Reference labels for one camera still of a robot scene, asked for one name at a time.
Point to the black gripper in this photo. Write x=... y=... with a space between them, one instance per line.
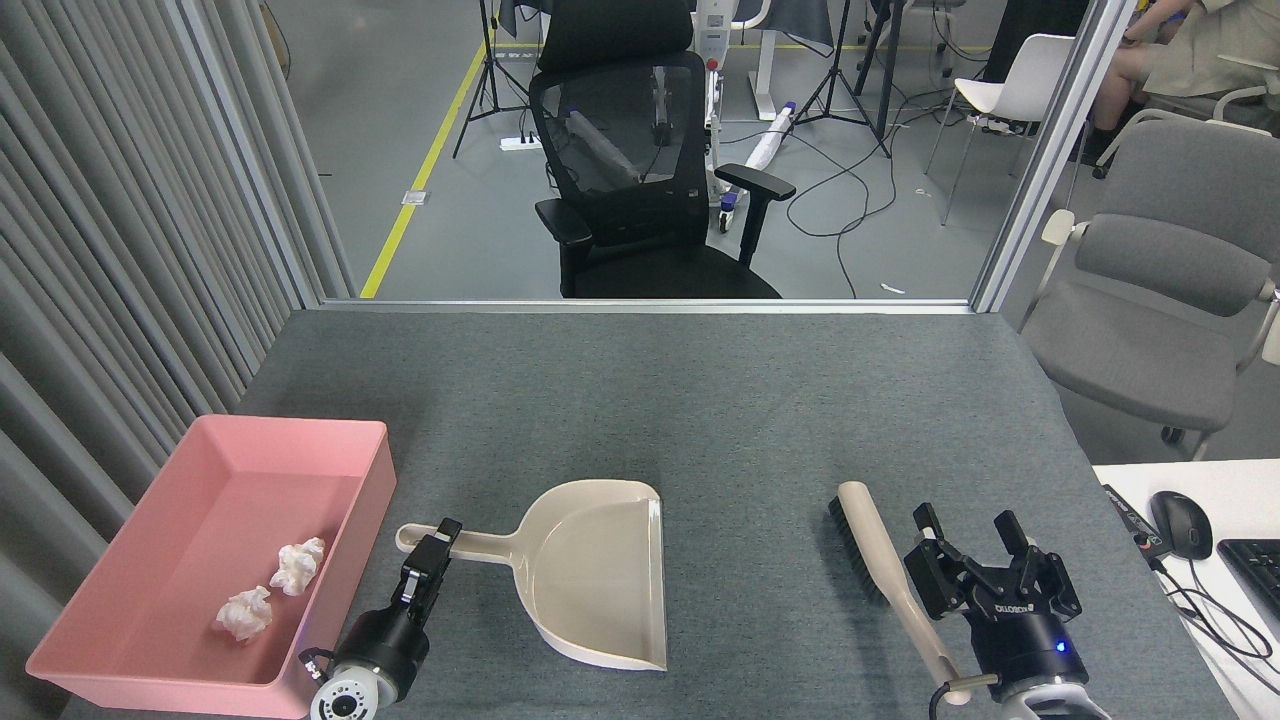
x=385 y=645
x=1025 y=645

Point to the beige brush with black bristles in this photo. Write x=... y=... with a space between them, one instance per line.
x=862 y=520

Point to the beige plastic dustpan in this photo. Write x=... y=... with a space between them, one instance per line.
x=600 y=570

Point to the pink plastic bin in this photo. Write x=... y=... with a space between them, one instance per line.
x=180 y=540

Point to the black labelled device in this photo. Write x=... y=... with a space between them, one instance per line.
x=1130 y=515

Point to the black computer mouse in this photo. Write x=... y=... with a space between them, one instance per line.
x=1180 y=525

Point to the black keyboard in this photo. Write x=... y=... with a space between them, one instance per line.
x=1255 y=570

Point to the grey upholstered chair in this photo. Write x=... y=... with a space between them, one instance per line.
x=1150 y=340

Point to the metal floor outlet plate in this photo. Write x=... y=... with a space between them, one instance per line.
x=414 y=197

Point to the black mesh office chair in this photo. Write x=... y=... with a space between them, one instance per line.
x=640 y=200

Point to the white power strip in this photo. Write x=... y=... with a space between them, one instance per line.
x=520 y=143

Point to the grey ribbed curtain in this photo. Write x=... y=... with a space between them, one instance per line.
x=100 y=250

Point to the black tripod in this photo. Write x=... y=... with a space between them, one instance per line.
x=830 y=80
x=490 y=70

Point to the white plastic chair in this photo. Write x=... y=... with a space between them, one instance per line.
x=1030 y=70

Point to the seated person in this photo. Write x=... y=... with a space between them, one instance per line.
x=1200 y=50

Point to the white stand on wheels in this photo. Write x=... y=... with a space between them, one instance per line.
x=712 y=40

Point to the beige frame chair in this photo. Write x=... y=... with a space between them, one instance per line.
x=1250 y=92

